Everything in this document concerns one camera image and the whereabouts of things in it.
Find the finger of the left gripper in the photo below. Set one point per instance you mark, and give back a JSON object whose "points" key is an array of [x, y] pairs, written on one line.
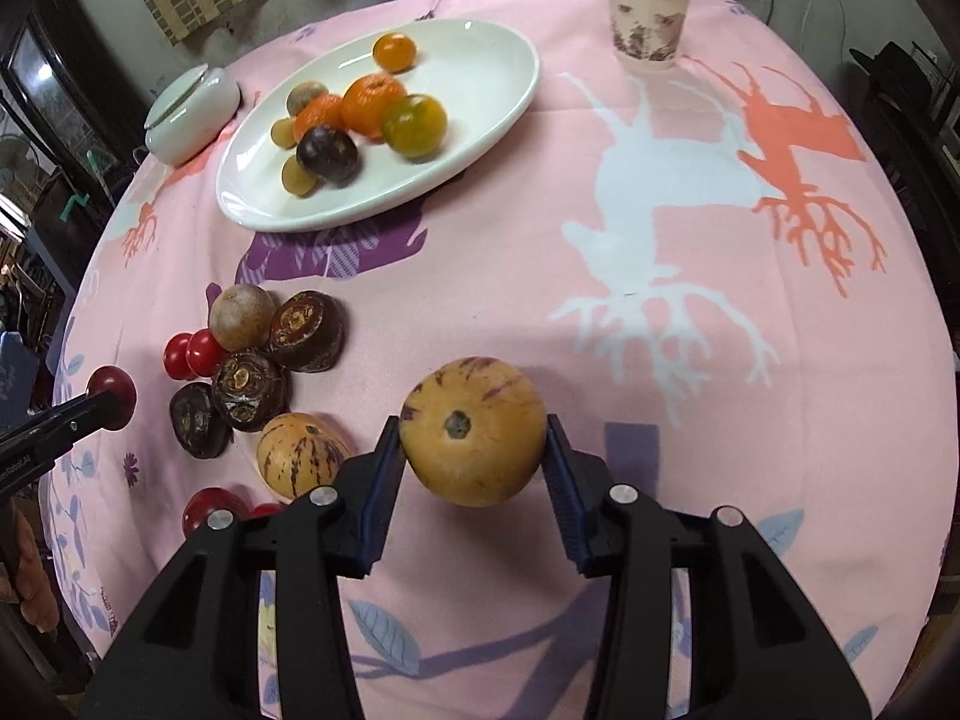
{"points": [[56, 431]]}

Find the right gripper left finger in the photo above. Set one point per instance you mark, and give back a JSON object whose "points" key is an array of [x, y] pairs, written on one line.
{"points": [[189, 649]]}

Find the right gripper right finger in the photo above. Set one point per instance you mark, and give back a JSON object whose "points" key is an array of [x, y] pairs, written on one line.
{"points": [[759, 648]]}

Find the small tan round fruit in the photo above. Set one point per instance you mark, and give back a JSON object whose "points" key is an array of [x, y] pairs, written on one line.
{"points": [[282, 133], [297, 180]]}

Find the brown-green round fruit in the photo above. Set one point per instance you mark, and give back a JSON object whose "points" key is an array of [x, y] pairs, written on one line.
{"points": [[302, 95]]}

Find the small orange mandarin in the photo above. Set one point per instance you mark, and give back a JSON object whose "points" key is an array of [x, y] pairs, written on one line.
{"points": [[324, 110]]}

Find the large orange mandarin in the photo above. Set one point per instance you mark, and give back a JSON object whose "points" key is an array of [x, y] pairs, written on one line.
{"points": [[366, 102]]}

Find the yellow-orange tomato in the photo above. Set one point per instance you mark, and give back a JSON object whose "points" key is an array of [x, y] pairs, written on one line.
{"points": [[395, 52]]}

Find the person left hand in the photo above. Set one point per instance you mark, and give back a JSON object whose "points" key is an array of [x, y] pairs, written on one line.
{"points": [[38, 604]]}

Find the white lidded ceramic jar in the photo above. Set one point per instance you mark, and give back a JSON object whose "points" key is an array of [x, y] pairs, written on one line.
{"points": [[190, 113]]}

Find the pink printed tablecloth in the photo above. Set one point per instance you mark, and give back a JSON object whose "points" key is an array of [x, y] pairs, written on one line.
{"points": [[705, 272]]}

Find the white oval plate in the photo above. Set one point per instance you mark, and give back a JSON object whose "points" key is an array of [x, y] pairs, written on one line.
{"points": [[484, 75]]}

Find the floral paper cup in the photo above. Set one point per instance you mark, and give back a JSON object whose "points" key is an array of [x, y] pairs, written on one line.
{"points": [[646, 33]]}

